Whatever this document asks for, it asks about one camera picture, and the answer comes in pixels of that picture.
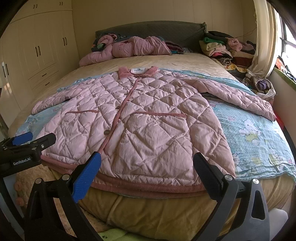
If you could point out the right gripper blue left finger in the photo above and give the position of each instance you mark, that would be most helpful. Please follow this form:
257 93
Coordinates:
83 176

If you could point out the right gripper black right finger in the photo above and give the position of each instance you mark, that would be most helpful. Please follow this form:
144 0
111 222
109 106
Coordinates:
221 188

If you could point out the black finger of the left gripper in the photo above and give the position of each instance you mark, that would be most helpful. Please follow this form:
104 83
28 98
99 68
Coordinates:
40 144

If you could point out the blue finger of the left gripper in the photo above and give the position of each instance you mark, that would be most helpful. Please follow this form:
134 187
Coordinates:
21 139

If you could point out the pink quilted coat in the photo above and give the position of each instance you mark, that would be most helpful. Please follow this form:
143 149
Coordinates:
146 126

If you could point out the bag of clothes by curtain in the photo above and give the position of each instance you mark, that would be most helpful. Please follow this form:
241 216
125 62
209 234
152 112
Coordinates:
261 87

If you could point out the pile of folded clothes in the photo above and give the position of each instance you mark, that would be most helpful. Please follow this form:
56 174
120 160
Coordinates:
233 55

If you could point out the dark clothes by headboard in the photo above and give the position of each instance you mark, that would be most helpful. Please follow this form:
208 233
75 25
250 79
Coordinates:
177 49

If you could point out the blue Hello Kitty blanket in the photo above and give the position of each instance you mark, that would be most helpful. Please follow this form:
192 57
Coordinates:
258 146

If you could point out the bed with beige sheet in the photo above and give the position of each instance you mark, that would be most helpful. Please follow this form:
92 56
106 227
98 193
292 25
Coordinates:
165 216

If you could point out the cream wardrobe with drawers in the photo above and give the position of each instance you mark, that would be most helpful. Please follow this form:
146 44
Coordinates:
38 47

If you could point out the crumpled pink padded jacket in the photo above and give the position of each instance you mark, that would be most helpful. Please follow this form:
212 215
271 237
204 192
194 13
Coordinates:
109 47

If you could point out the dark grey headboard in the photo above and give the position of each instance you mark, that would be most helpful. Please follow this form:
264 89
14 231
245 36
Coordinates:
185 34

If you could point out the cream window curtain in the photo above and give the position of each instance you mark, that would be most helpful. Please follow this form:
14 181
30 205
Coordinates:
268 44

